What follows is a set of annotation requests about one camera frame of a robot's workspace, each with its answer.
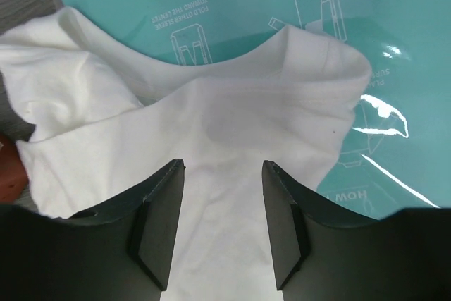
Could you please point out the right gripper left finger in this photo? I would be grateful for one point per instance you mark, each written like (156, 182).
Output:
(121, 249)

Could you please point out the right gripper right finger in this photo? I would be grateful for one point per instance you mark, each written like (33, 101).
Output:
(322, 251)

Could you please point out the white t shirt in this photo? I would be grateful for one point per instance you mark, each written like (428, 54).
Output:
(106, 117)

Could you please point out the red brown cube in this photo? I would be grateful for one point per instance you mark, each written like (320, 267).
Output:
(13, 175)

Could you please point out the teal cutting board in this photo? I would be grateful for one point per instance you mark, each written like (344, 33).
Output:
(398, 153)

